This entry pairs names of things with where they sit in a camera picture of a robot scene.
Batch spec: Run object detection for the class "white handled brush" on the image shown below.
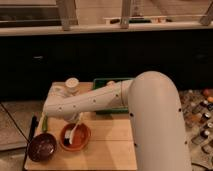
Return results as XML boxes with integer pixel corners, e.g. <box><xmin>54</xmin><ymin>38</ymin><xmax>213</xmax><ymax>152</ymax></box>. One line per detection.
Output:
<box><xmin>64</xmin><ymin>113</ymin><xmax>83</xmax><ymax>145</ymax></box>

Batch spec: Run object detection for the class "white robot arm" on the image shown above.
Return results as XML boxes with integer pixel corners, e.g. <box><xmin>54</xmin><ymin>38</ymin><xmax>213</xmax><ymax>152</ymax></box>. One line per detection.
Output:
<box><xmin>43</xmin><ymin>71</ymin><xmax>192</xmax><ymax>171</ymax></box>

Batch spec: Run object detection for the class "red orange bowl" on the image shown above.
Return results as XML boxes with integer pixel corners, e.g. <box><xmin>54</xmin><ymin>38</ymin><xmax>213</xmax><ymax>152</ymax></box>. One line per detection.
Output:
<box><xmin>59</xmin><ymin>123</ymin><xmax>91</xmax><ymax>152</ymax></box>

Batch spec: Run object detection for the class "dark brown bowl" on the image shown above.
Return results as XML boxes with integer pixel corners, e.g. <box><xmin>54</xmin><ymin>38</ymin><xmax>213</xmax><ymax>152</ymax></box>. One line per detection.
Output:
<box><xmin>27</xmin><ymin>133</ymin><xmax>57</xmax><ymax>162</ymax></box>

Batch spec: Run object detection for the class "green tray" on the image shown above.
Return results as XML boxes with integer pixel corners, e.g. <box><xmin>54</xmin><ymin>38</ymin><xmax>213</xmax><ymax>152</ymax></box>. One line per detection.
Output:
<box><xmin>93</xmin><ymin>77</ymin><xmax>130</xmax><ymax>115</ymax></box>

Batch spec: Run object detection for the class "white cup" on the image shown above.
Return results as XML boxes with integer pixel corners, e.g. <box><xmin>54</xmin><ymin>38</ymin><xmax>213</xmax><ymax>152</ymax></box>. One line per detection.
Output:
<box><xmin>65</xmin><ymin>77</ymin><xmax>79</xmax><ymax>93</ymax></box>

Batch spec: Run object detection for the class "wooden board table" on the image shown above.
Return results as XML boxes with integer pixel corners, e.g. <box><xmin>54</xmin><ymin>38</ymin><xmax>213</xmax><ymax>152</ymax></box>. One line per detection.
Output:
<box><xmin>23</xmin><ymin>81</ymin><xmax>139</xmax><ymax>171</ymax></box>

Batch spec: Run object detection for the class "green vegetable toy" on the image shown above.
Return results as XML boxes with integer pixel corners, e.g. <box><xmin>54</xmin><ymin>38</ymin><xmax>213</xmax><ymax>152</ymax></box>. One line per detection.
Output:
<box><xmin>42</xmin><ymin>116</ymin><xmax>48</xmax><ymax>133</ymax></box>

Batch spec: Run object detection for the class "black stick tool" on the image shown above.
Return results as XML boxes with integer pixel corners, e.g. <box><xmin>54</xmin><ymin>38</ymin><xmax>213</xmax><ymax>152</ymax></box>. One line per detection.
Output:
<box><xmin>22</xmin><ymin>115</ymin><xmax>38</xmax><ymax>171</ymax></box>

